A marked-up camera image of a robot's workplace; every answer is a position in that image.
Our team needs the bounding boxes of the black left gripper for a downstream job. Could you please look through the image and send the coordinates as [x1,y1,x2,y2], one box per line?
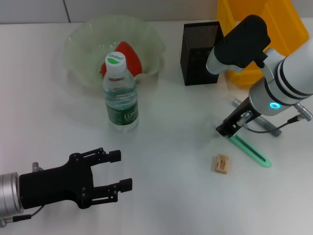
[19,147,133,210]

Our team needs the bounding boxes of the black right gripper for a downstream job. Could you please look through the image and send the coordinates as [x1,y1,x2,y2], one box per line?
[215,96,260,138]

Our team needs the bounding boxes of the beige eraser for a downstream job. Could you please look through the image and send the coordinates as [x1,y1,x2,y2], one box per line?
[211,153,231,175]

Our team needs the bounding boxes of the grey glitter pen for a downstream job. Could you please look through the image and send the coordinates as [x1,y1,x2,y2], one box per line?
[232,98,282,137]

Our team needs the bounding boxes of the mint green utility knife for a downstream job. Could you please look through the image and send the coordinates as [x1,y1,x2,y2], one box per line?
[227,134,272,168]

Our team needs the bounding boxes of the clear water bottle green label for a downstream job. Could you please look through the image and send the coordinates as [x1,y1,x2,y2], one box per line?
[102,51,139,133]

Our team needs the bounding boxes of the red-orange wrinkled orange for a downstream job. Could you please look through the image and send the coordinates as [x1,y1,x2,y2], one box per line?
[101,41,143,76]

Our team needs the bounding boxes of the black mesh pen holder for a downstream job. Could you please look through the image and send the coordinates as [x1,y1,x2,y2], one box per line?
[180,21,227,86]

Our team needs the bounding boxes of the pale green glass fruit plate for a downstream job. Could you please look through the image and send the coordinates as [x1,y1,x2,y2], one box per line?
[64,15,165,91]

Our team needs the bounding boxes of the yellow plastic bin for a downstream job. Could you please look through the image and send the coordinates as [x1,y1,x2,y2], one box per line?
[216,0,309,86]

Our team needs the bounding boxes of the left gripper cable silver plug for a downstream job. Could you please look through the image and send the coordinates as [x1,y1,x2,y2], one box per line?
[0,161,46,226]

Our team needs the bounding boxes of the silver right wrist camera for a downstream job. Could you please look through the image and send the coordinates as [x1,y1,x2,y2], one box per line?
[206,14,271,74]

